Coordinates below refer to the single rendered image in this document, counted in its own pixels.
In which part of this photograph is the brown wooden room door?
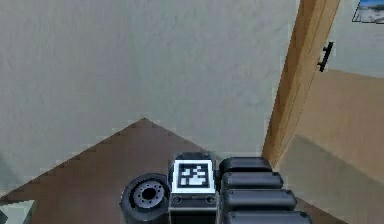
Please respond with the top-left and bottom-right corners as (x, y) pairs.
(261, 0), (342, 168)

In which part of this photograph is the black door handle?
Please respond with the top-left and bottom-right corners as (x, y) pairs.
(316, 41), (335, 73)

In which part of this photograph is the framed blue wall picture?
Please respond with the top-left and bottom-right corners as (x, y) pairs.
(351, 0), (384, 24)

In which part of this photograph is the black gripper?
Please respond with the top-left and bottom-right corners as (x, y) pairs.
(119, 172), (172, 224)

